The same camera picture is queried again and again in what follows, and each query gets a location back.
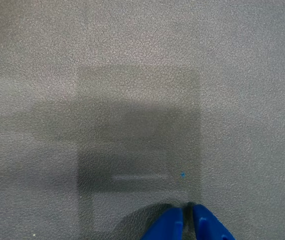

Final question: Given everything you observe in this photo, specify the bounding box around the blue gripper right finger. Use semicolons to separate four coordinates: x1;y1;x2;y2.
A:
191;203;236;240

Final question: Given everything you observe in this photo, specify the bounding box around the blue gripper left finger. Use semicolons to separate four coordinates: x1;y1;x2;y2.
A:
141;206;184;240

